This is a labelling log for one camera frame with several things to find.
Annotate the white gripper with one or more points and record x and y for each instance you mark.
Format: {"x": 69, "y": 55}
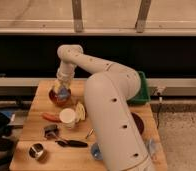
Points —
{"x": 64, "y": 75}

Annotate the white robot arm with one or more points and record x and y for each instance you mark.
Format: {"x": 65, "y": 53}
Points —
{"x": 106, "y": 93}

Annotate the blue glass bowl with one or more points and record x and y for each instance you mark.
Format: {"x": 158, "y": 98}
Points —
{"x": 95, "y": 152}

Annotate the white paper cup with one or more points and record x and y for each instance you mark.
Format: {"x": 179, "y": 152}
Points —
{"x": 68, "y": 117}

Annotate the orange carrot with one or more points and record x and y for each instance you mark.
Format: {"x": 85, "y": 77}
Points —
{"x": 50, "y": 117}

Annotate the silver metal utensil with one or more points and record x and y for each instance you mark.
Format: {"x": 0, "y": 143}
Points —
{"x": 89, "y": 134}

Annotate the small metal cup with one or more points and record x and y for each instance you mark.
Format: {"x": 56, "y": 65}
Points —
{"x": 37, "y": 151}

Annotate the green plastic bin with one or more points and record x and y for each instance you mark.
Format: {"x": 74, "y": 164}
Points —
{"x": 142, "y": 96}

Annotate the dark red plate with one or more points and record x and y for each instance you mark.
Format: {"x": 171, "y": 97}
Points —
{"x": 138, "y": 123}

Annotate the clear plastic object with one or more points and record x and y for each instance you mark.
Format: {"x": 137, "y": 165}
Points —
{"x": 151, "y": 147}

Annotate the black handled utensil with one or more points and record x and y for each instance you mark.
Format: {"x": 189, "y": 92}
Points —
{"x": 72, "y": 143}

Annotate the left metal frame post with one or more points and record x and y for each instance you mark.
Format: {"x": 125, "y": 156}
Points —
{"x": 77, "y": 15}

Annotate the metal frame post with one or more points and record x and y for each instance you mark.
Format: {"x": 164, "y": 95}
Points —
{"x": 77, "y": 15}
{"x": 142, "y": 15}

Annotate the right metal frame post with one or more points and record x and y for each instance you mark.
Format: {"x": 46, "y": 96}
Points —
{"x": 142, "y": 15}

